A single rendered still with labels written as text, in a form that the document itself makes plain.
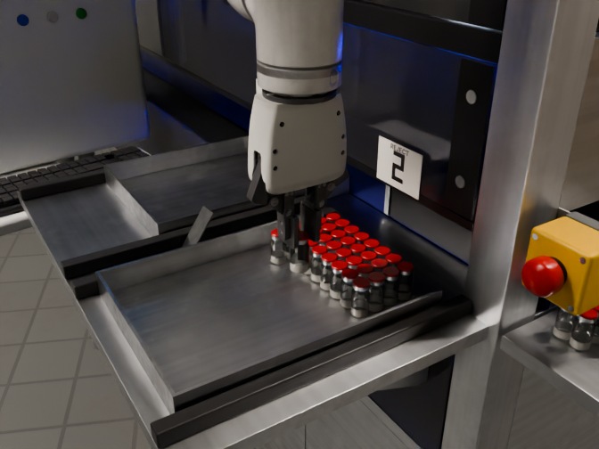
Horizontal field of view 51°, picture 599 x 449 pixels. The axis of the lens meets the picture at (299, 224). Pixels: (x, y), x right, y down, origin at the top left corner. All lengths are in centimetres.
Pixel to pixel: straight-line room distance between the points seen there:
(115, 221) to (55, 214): 10
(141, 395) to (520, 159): 46
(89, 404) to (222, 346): 132
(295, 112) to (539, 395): 54
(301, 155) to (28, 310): 194
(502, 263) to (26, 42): 105
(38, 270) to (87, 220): 169
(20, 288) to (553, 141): 222
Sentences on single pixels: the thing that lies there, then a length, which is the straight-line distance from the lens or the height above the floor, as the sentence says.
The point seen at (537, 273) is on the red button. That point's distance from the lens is 66.
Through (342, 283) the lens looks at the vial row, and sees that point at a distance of 77.
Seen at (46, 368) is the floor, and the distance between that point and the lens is 219.
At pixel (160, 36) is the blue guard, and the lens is 153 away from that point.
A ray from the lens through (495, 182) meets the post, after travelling 71.
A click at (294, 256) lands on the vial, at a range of 71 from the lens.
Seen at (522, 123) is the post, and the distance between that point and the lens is 67.
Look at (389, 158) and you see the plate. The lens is 84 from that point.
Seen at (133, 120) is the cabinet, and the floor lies 86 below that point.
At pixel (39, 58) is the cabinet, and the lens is 145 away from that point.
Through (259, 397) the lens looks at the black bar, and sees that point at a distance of 65.
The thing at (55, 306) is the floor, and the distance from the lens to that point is 247.
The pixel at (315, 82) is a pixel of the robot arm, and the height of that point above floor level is 118.
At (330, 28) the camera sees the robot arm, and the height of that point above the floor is 122.
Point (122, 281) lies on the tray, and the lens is 84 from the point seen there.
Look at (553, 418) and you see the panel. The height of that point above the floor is 66.
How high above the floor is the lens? 133
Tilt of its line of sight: 28 degrees down
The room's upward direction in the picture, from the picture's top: straight up
